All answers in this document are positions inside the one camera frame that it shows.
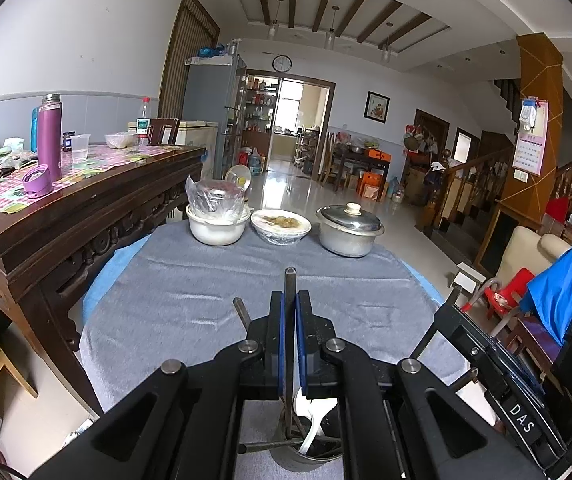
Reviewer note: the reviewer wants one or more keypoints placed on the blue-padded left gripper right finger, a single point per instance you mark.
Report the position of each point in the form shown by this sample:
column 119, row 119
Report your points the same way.
column 317, row 377

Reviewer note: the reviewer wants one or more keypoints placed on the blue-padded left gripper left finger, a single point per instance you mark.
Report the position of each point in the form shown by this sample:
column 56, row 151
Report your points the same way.
column 265, row 376

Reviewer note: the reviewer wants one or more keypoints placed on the white plastic spoon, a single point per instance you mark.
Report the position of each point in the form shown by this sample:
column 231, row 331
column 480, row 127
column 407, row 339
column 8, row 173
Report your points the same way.
column 314, row 410

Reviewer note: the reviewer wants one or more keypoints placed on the dark chopstick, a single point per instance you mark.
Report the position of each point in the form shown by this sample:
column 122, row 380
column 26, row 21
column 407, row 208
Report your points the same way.
column 242, row 312
column 255, row 447
column 290, row 317

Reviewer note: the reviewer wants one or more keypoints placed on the black utensil holder cup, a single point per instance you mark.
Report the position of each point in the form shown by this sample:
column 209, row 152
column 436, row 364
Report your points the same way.
column 319, row 454

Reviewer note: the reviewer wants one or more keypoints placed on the dark wooden stool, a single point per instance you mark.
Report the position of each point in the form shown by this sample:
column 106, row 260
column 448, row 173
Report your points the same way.
column 526, row 334

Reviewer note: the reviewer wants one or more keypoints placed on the grey tablecloth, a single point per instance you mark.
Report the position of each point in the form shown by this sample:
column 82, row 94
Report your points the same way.
column 169, row 296

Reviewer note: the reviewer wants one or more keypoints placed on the blue jacket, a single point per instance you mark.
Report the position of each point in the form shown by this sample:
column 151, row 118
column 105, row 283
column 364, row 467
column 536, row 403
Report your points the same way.
column 549, row 297

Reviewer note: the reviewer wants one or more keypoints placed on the patterned bowl with food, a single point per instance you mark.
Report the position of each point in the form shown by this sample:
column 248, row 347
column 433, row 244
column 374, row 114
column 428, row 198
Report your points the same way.
column 280, row 227

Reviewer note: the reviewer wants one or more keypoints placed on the red plastic child chair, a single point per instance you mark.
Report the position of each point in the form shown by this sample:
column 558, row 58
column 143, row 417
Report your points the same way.
column 501, row 300

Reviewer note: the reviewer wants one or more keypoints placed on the aluminium pot with lid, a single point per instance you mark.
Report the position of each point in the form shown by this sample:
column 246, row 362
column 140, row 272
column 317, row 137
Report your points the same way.
column 348, row 230

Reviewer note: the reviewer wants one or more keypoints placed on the white bowl with plastic bag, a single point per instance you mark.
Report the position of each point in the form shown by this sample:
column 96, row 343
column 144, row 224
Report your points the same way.
column 217, row 211

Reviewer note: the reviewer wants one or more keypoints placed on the beige sofa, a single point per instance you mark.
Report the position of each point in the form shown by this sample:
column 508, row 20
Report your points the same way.
column 529, row 250

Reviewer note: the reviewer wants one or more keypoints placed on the white small fan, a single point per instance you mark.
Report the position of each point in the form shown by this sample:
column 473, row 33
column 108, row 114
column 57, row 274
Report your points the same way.
column 239, row 175

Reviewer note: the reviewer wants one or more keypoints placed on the dark dining table background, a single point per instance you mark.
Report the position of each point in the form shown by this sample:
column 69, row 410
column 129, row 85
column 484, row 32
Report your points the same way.
column 345, row 160

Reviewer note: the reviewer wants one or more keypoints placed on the white chest freezer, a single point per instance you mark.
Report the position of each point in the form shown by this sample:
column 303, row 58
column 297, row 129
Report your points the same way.
column 203, row 135

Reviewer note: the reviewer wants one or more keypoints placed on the clear water bottle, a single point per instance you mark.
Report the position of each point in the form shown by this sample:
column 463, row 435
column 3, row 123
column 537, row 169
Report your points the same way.
column 143, row 120

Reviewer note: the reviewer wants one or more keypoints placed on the grey refrigerator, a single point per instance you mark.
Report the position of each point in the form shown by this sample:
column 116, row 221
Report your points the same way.
column 216, row 92

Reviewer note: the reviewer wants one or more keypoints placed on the dark carved wooden sideboard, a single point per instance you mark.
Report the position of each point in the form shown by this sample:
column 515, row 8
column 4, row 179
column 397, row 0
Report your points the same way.
column 51, row 251

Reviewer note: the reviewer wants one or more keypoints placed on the clear plastic cup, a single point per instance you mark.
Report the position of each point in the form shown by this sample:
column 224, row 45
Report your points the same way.
column 79, row 144

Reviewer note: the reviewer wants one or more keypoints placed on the purple thermos lid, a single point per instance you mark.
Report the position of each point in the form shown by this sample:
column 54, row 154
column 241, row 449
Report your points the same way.
column 37, row 182

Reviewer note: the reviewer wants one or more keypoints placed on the purple thermos bottle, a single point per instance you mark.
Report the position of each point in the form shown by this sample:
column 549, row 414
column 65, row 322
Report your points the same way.
column 49, row 136

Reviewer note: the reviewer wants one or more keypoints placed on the teal thermos bottle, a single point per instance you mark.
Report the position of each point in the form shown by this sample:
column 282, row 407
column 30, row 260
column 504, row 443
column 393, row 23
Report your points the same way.
column 34, row 129

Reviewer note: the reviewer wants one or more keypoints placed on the wall calendar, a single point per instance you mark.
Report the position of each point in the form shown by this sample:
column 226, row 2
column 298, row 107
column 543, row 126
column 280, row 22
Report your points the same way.
column 531, row 136

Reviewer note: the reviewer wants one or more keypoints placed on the framed wall picture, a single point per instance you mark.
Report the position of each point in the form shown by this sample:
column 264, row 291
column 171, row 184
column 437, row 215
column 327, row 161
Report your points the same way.
column 376, row 107

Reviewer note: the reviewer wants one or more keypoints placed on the round wall clock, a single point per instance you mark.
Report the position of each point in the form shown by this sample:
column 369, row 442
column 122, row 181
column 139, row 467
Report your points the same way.
column 282, row 63

